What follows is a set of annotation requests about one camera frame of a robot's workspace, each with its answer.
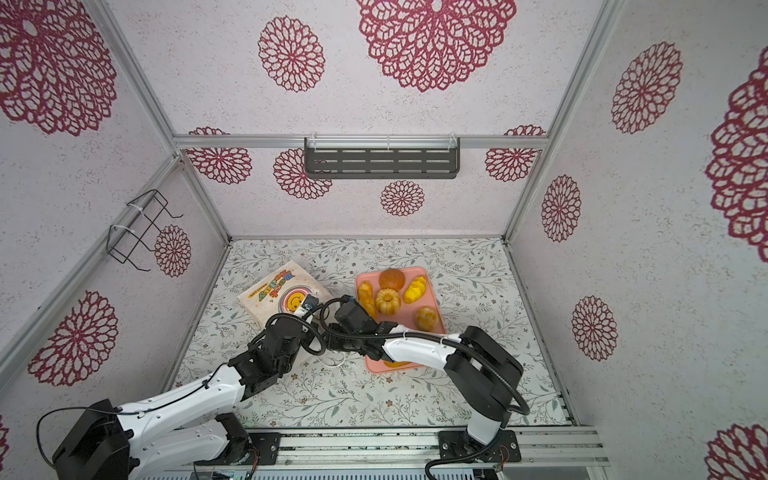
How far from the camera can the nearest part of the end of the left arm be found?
0.58 meters

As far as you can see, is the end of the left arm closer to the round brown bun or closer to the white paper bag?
the white paper bag

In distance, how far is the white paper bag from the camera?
2.86 feet
